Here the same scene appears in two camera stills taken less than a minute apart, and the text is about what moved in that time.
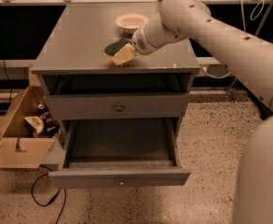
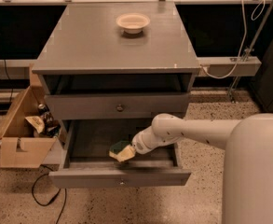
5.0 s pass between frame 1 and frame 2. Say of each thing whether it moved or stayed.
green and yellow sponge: moved
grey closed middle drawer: stayed
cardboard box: stayed
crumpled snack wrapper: stayed
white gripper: moved
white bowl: stayed
